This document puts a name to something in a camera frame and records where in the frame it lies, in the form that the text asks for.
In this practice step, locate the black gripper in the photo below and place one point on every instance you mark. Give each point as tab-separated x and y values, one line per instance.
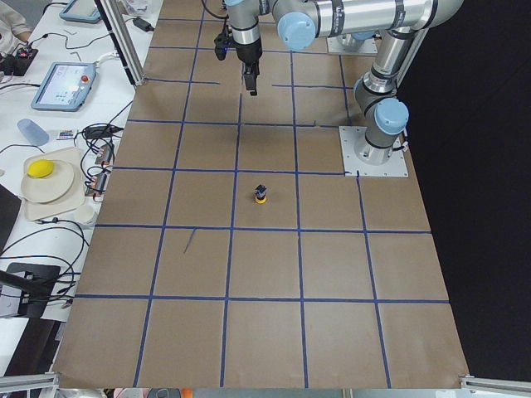
248	52

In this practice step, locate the yellow push button switch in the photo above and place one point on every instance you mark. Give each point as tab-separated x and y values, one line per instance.
260	194

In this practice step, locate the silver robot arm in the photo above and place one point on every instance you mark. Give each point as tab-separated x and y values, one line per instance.
299	23
376	94

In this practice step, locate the black power adapter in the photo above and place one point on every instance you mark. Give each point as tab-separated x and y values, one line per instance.
143	25

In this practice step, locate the blue teach pendant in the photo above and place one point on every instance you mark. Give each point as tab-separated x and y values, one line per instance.
65	87
84	11

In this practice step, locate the translucent blue cup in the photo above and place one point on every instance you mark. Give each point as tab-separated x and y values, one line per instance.
33	132

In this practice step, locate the yellow lemon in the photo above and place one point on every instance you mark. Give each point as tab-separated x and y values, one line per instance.
40	168

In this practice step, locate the person at desk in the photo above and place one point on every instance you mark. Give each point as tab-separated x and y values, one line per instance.
15	31

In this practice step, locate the beige plate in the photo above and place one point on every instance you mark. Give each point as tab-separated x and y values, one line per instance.
50	188

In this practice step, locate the beige tray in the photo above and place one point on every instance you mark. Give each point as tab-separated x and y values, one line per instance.
72	199

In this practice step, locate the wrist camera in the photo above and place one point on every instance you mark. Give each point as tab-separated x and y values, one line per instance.
223	42

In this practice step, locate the aluminium frame post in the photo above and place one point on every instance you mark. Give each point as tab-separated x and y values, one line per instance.
119	34

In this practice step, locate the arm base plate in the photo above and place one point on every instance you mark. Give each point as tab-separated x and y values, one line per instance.
362	160

